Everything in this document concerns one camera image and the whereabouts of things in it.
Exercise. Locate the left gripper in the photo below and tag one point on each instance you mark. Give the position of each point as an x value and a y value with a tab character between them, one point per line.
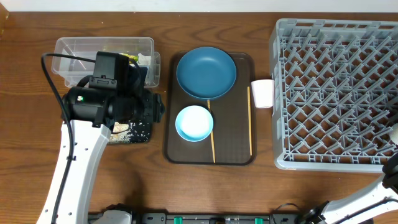
157	109

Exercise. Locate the rice pile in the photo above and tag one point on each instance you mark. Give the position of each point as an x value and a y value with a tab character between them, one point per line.
135	132

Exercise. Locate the white tissue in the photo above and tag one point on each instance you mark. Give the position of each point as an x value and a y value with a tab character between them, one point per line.
143	60

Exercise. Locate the yellow green snack wrapper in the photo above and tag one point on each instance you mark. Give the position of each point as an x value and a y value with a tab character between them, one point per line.
132	57

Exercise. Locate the light blue bowl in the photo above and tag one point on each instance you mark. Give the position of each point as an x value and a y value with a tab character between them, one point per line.
194	123

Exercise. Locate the pink cup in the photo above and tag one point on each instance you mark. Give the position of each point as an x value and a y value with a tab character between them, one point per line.
263	93

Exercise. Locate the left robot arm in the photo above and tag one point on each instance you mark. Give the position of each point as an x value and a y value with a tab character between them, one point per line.
81	149

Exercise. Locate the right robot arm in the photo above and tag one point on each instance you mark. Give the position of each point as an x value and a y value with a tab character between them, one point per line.
377	198

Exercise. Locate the grey dishwasher rack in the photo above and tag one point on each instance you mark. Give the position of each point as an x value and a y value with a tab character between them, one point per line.
335	94

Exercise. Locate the black tray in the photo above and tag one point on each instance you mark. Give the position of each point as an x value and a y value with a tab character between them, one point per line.
148	115

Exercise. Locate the left wooden chopstick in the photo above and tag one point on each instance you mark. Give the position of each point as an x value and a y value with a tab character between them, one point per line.
211	135

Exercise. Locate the wooden chopstick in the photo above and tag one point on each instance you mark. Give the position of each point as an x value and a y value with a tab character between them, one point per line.
211	135
249	119

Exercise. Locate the dark blue plate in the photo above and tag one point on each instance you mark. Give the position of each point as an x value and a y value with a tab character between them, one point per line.
206	73

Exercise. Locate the clear plastic bin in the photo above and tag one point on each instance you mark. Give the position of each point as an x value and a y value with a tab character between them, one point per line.
87	47

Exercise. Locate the brown serving tray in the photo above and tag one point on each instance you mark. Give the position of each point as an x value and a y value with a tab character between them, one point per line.
230	116

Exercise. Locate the right wooden chopstick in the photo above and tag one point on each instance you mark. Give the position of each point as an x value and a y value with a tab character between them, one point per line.
249	119

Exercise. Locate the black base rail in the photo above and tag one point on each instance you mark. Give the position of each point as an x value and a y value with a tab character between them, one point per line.
202	218

